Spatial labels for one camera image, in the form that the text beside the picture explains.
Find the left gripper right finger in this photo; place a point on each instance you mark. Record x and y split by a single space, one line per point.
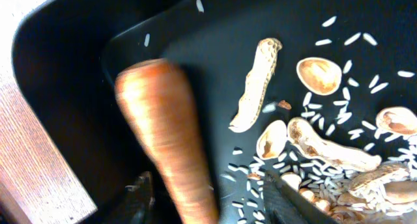
283 205

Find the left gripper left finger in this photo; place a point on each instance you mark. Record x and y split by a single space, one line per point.
136 204

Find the orange carrot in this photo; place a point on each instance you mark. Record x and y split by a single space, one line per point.
157 102

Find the rice grains pile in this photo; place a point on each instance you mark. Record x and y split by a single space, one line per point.
215 41

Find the peanut shells pile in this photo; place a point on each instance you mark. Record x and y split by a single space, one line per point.
379 189

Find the black rectangular tray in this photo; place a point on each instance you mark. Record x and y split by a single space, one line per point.
67 54

